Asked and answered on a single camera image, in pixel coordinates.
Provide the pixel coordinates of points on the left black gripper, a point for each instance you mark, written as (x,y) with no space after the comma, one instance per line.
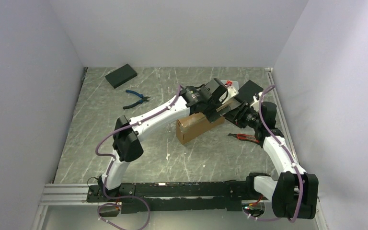
(213,115)

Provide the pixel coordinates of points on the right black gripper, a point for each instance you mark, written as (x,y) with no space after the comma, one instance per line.
(236,116)

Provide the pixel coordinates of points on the brown cardboard express box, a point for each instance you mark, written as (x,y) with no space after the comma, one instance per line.
(190,127)

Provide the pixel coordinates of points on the red black utility knife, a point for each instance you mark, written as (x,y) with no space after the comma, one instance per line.
(244,137)

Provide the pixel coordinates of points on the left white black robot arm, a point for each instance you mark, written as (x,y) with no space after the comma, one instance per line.
(130,133)

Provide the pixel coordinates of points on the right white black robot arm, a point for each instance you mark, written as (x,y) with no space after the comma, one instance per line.
(294,194)

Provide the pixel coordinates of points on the right black foam block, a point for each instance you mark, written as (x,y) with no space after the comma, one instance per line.
(248,91)

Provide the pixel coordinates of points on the black foam block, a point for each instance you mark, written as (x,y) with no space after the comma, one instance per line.
(248,91)
(121,75)

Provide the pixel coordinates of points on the left black foam block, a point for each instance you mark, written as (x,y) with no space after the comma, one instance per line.
(121,75)

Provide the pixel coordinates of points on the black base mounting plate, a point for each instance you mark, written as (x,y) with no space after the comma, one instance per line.
(132,198)

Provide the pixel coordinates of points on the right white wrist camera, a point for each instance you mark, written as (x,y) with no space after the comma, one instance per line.
(256,100)

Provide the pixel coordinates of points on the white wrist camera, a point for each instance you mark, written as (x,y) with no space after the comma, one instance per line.
(256,100)
(232,91)

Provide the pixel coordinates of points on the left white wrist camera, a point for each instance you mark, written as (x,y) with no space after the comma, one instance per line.
(232,91)

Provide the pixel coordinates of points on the aluminium frame rail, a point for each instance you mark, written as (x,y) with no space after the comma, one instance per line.
(76,195)

